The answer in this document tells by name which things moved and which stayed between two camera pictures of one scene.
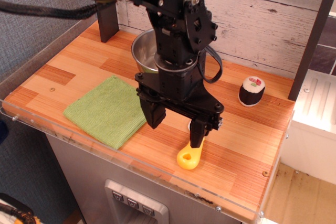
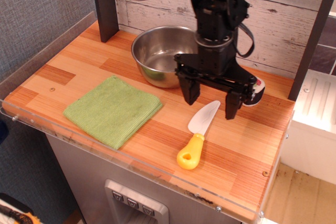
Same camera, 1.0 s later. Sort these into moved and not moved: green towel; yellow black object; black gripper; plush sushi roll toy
Moved: black gripper
Not moved: plush sushi roll toy; green towel; yellow black object
